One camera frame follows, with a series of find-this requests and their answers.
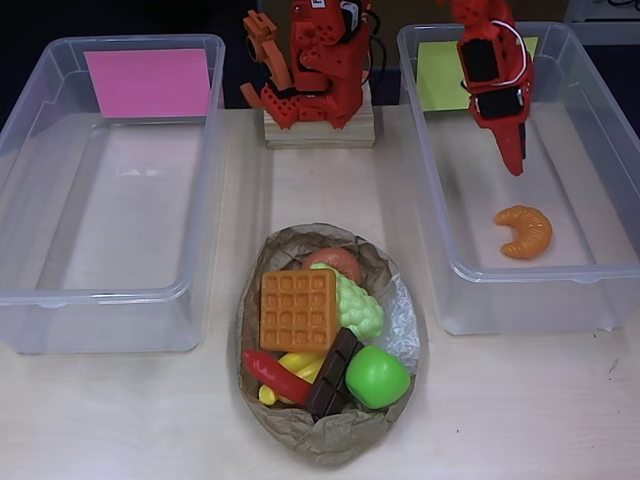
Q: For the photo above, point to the red robot arm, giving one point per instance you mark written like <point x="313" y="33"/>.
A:
<point x="325" y="60"/>

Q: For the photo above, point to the green toy apple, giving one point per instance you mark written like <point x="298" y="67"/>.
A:
<point x="377" y="377"/>

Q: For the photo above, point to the yellow sticky note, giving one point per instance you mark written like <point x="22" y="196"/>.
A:
<point x="440" y="75"/>

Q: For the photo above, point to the white furniture frame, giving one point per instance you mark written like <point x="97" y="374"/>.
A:
<point x="600" y="10"/>

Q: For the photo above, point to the clear plastic bag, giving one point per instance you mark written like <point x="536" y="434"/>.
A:
<point x="402" y="325"/>

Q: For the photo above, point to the brown toy donut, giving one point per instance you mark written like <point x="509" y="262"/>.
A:
<point x="345" y="260"/>

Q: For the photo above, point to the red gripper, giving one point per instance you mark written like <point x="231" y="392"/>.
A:
<point x="500" y="121"/>

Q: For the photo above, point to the red toy chili pepper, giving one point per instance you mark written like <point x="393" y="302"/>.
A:
<point x="272" y="372"/>

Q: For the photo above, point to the pink sticky note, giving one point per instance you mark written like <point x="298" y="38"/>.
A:
<point x="147" y="82"/>

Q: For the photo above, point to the orange toy waffle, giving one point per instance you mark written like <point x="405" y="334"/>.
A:
<point x="297" y="310"/>

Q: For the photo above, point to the wooden base block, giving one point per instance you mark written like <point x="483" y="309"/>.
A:
<point x="320" y="135"/>

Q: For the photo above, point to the light green toy grapes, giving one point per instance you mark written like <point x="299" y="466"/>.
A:
<point x="360" y="310"/>

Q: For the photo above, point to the orange toy croissant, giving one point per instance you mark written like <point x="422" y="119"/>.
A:
<point x="535" y="235"/>

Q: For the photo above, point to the brown toy chocolate bar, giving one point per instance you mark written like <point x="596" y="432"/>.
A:
<point x="332" y="380"/>

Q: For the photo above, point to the yellow toy bananas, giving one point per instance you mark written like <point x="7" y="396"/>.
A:
<point x="302" y="365"/>

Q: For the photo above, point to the orange printed clamp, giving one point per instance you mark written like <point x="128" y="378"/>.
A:
<point x="260" y="40"/>

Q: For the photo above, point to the crumpled brown paper bag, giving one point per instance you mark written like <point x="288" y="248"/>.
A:
<point x="320" y="440"/>

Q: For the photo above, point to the clear plastic bin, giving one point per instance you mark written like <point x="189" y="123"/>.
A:
<point x="565" y="175"/>
<point x="125" y="165"/>

